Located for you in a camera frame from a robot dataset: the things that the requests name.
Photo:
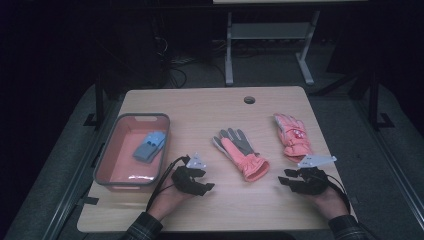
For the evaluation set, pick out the plain blue glove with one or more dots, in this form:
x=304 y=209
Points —
x=163 y=138

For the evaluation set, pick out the pink glove with red print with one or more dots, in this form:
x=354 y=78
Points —
x=294 y=140

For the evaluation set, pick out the pink glove with grey palm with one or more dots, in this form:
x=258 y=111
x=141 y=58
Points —
x=246 y=163

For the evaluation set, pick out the metal frame rail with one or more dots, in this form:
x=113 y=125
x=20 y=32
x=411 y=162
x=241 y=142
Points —
x=393 y=160
x=75 y=180

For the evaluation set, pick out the person's left hand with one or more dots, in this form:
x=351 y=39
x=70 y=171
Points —
x=168 y=200

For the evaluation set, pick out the person's right hand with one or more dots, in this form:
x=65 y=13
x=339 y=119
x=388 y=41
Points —
x=330 y=201

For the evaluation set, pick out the white metal desk frame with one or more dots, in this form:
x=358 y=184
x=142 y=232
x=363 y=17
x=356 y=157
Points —
x=266 y=31

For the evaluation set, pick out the black stand post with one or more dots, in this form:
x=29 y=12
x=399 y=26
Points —
x=99 y=100
x=373 y=100

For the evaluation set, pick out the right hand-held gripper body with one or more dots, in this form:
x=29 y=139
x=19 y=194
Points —
x=311 y=181

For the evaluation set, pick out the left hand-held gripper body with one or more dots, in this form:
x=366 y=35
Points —
x=186 y=181

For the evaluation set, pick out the grey tape strip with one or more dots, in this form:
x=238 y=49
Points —
x=90 y=200

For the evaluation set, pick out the blue glove with dots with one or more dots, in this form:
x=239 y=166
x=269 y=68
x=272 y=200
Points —
x=148 y=148

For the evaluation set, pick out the pink basket with grey rim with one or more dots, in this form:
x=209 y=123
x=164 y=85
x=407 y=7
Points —
x=120 y=156

